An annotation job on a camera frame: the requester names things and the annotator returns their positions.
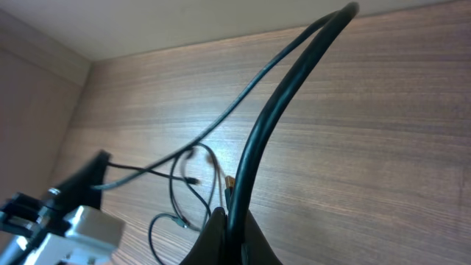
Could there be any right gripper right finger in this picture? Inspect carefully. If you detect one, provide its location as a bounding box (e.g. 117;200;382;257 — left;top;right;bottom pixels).
241;211;282;265

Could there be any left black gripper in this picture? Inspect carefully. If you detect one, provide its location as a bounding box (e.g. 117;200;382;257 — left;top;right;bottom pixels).
1;151;111;239

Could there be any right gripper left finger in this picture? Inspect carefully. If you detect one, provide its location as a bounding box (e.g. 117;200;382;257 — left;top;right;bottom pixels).
180;207;226;265

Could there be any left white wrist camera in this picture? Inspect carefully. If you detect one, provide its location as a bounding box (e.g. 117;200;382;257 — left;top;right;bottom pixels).
18;205;125;265

